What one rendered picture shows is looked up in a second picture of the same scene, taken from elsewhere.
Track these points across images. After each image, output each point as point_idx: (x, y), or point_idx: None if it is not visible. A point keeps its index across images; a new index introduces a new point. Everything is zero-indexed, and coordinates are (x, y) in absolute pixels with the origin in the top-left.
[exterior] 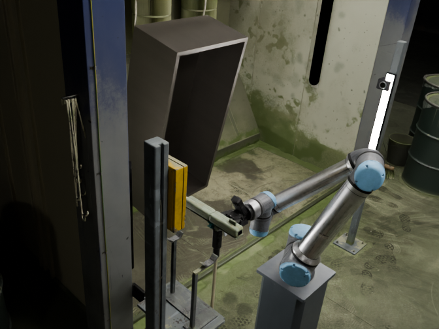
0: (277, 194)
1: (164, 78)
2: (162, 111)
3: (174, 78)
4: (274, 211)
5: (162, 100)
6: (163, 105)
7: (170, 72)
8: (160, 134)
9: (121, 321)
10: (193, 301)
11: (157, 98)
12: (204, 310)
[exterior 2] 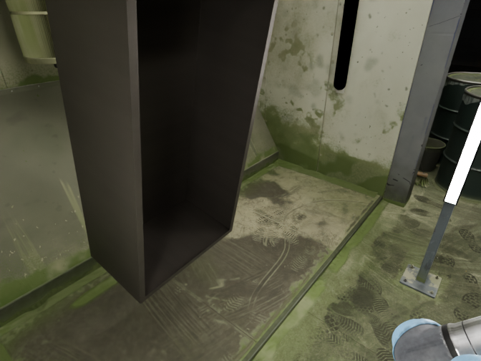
0: (477, 331)
1: (113, 35)
2: (125, 118)
3: (132, 29)
4: None
5: (120, 91)
6: (124, 103)
7: (121, 13)
8: (130, 166)
9: None
10: None
11: (109, 91)
12: None
